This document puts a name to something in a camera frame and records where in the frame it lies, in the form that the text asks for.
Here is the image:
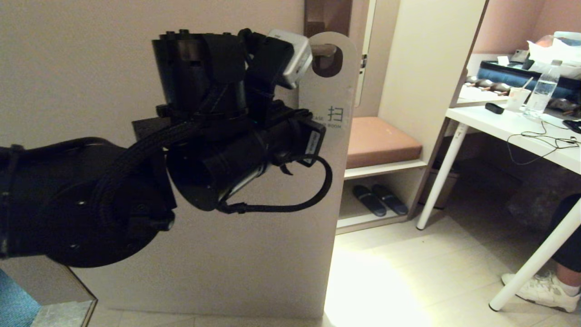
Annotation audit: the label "paper cup with straw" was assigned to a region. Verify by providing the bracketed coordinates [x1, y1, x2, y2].
[505, 78, 534, 113]

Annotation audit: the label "beige waste bin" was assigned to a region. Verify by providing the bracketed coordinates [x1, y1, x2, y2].
[420, 163, 459, 210]

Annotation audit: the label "grey brown bag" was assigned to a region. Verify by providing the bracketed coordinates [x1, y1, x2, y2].
[506, 170, 568, 230]

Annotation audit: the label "brown bench cushion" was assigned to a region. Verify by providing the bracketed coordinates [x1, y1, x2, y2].
[347, 117, 423, 170]

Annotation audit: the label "metal trimmed wall panel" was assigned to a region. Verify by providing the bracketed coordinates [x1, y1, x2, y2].
[0, 257, 98, 327]

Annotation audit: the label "white table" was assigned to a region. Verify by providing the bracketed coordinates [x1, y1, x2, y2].
[416, 105, 581, 312]

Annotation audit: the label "thin black table cable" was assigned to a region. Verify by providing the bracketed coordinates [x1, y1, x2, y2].
[506, 120, 581, 167]

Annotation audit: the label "blue tray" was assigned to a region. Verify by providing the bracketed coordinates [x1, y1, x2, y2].
[478, 61, 581, 101]

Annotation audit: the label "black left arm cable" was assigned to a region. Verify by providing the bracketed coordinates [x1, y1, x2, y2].
[217, 154, 333, 215]

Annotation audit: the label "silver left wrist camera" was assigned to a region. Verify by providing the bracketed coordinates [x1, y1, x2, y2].
[268, 29, 314, 90]

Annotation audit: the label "beige door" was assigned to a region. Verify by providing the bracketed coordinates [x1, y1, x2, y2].
[0, 0, 369, 319]

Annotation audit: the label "white sneaker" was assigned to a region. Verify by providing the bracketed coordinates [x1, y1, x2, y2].
[501, 271, 581, 313]

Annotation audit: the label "do not disturb door hanger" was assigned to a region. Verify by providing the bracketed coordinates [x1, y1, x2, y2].
[297, 32, 360, 137]

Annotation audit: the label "dark brown lock plate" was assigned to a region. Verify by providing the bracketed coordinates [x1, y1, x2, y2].
[304, 0, 354, 77]

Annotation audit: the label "seated person dark clothes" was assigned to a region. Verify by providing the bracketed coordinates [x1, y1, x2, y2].
[551, 195, 581, 291]

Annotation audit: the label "brown metal door handle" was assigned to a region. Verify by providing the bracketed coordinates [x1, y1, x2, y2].
[311, 44, 339, 58]

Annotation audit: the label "clear plastic water bottle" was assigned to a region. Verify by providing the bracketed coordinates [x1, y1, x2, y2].
[523, 60, 562, 119]

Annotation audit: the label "black slipper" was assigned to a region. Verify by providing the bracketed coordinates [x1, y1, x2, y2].
[353, 185, 387, 218]
[371, 184, 409, 217]

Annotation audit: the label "white paper sheet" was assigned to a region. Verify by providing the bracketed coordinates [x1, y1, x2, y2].
[458, 86, 508, 108]

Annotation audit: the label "white plastic bag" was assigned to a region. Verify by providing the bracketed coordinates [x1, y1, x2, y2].
[527, 32, 581, 81]

